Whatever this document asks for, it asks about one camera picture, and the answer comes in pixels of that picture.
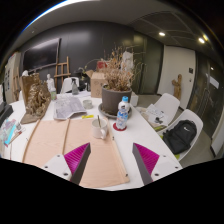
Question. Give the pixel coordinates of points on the round ceiling spotlight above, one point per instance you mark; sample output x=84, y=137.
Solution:
x=162, y=33
x=201, y=40

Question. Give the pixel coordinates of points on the black countertop appliance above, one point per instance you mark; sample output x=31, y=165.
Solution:
x=81, y=75

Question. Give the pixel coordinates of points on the white display board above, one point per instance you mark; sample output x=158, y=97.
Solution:
x=11, y=71

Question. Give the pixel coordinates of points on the white shell chair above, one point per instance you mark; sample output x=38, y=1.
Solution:
x=170, y=101
x=66, y=85
x=193, y=115

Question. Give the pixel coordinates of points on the wooden figure sculpture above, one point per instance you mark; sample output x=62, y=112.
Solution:
x=177, y=86

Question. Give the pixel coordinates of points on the small white figurine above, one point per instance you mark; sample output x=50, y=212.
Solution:
x=50, y=83
x=25, y=73

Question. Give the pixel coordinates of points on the dried plant in grey pot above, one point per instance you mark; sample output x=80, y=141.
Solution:
x=111, y=100

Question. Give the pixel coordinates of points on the white leaning panel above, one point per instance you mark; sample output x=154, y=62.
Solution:
x=218, y=133

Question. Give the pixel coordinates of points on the gold carved sculpture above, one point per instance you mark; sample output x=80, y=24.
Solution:
x=38, y=100

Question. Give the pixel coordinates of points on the white statue pedestal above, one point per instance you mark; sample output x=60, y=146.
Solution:
x=134, y=99

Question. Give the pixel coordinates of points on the small yellow packet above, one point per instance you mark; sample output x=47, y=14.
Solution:
x=87, y=116

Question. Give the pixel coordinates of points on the white blue-capped drink bottle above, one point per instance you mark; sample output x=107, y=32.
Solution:
x=122, y=115

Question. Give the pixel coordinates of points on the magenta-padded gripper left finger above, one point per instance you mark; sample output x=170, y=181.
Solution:
x=56, y=165

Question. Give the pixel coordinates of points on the cardboard box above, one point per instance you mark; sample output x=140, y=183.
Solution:
x=96, y=83

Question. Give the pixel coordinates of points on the long ceiling strip light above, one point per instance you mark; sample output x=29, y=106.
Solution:
x=56, y=8

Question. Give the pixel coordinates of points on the blue plastic pack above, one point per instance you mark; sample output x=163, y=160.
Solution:
x=10, y=131

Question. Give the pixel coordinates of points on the black wall screen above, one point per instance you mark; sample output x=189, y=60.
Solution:
x=41, y=53

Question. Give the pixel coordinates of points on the black box-shaped device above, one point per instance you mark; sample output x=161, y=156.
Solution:
x=5, y=113

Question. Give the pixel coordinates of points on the grey spray bottle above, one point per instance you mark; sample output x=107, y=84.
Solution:
x=74, y=88

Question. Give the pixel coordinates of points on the black backpack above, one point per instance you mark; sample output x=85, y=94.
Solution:
x=180, y=135

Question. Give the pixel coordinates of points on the wooden easel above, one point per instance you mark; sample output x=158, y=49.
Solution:
x=67, y=65

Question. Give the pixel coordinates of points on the stack of papers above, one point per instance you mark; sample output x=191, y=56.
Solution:
x=155, y=113

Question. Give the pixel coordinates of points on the green seat cushion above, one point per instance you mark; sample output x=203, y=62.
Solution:
x=177, y=156

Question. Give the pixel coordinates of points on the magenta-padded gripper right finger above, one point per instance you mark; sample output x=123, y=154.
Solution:
x=163, y=165

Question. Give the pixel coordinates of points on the beige wooden-framed board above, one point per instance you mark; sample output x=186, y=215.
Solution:
x=50, y=140

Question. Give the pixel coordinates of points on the small green bottle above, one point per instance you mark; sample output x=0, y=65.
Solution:
x=53, y=95

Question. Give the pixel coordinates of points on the white mug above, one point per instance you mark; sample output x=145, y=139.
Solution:
x=98, y=130

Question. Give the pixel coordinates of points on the gold stirring spoon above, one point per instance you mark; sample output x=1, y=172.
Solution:
x=99, y=120

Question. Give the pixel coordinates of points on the grey plant saucer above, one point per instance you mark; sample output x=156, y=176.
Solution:
x=105, y=114

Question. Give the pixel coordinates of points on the white tape roll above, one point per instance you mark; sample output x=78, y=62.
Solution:
x=87, y=104

